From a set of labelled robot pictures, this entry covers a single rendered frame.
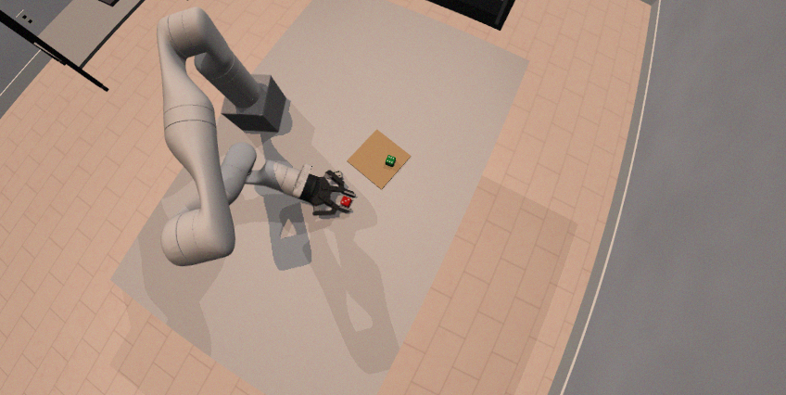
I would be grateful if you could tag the tan flat mat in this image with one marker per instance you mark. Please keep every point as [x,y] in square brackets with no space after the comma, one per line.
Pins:
[370,159]

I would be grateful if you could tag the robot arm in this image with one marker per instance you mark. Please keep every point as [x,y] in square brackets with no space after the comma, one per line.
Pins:
[203,230]

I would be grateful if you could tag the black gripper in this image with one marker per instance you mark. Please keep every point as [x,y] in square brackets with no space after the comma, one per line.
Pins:
[322,193]

